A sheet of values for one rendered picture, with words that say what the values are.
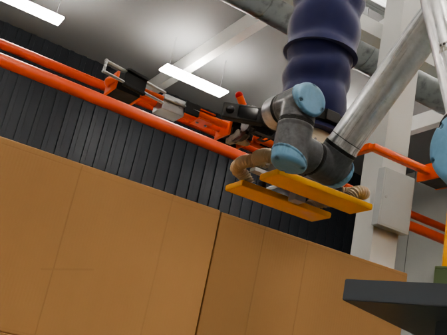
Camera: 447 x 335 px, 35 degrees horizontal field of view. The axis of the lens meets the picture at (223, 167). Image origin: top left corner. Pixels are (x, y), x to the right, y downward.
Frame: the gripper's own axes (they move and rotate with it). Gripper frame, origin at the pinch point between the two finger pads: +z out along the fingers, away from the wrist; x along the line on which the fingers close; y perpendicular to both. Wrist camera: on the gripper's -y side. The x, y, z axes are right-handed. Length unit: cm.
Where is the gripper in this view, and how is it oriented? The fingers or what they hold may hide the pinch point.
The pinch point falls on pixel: (228, 129)
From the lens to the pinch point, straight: 203.7
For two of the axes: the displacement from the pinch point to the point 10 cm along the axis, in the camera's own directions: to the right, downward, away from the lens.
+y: 8.4, 3.3, 4.4
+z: -5.1, 1.9, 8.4
